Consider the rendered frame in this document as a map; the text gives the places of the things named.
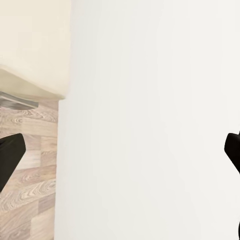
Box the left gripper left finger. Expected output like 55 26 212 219
0 133 26 193

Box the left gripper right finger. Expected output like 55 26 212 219
223 133 240 173

